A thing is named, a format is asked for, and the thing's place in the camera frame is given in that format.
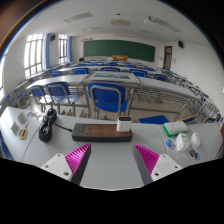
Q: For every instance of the blue chair seat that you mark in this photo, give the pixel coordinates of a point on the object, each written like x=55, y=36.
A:
x=154, y=119

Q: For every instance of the large blue chair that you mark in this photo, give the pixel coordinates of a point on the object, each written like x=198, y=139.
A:
x=108, y=98

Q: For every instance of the narrow window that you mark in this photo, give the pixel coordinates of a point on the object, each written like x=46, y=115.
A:
x=62, y=48

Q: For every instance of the framed landscape picture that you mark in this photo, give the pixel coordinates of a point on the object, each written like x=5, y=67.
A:
x=111, y=76

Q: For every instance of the small dark packet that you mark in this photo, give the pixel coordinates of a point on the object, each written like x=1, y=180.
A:
x=192, y=153

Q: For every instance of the large window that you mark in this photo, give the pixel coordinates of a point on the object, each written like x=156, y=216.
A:
x=33, y=55

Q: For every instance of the long grey classroom desk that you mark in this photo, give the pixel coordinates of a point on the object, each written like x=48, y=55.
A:
x=160, y=85

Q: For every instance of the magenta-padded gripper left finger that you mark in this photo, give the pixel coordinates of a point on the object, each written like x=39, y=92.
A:
x=77, y=160

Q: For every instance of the orange wooden podium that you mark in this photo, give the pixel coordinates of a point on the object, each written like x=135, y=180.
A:
x=119, y=57

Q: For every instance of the white charger block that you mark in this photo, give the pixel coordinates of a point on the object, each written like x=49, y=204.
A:
x=124, y=126

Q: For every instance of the white ceiling projector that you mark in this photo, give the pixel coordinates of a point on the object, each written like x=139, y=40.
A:
x=150, y=21

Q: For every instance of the brown classroom door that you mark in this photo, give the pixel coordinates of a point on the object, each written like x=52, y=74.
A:
x=167, y=57

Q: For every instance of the yellow tape roll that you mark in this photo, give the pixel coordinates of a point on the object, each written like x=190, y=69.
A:
x=23, y=133

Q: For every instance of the ceiling air conditioner unit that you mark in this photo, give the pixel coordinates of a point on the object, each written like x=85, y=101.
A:
x=120, y=22

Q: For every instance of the black wall speaker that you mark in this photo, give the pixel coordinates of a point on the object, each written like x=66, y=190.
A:
x=180, y=44
x=53, y=37

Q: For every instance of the blue chair with wooden edge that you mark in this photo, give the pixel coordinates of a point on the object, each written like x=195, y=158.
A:
x=188, y=119

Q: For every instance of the group of blue chairs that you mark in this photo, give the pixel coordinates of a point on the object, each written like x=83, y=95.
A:
x=110, y=69

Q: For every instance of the blue chair with metal frame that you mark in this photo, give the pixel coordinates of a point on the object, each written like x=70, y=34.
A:
x=61, y=91
x=38, y=91

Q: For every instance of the white box with yellow print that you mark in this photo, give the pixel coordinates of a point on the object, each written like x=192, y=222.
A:
x=182, y=142

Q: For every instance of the small white box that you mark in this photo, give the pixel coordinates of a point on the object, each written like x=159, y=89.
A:
x=195, y=140

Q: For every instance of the small grey packet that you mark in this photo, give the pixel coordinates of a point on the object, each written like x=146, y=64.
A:
x=21, y=117
x=15, y=128

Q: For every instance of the small blue packet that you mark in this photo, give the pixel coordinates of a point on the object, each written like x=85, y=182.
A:
x=197, y=156

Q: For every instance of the blue printed card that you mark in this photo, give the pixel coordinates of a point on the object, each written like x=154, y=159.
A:
x=170, y=144

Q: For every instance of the white and green case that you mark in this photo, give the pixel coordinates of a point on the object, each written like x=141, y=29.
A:
x=175, y=128

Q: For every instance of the green chalkboard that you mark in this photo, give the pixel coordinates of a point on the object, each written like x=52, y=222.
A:
x=119, y=50

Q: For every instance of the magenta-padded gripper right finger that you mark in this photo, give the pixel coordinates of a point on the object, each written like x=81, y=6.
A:
x=146, y=160

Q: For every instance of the dark grey power strip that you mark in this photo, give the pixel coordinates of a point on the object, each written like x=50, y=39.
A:
x=93, y=132

